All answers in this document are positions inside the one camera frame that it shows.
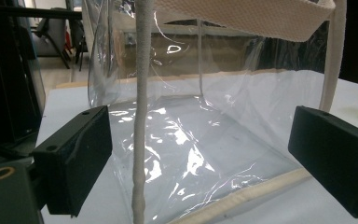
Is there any clear plastic tote bag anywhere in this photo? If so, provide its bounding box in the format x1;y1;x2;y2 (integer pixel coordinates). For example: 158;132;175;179
81;0;348;224

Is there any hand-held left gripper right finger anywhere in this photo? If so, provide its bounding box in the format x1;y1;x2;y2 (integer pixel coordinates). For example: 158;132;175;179
287;105;358;219

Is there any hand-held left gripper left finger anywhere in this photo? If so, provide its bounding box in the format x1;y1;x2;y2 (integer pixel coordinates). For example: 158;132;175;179
30;105;114;217

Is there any dark chair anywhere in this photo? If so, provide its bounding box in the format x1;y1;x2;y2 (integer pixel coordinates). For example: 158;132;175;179
31;17;88;71

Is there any black monitor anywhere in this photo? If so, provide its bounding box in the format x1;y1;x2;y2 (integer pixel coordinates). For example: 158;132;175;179
0;0;47;157

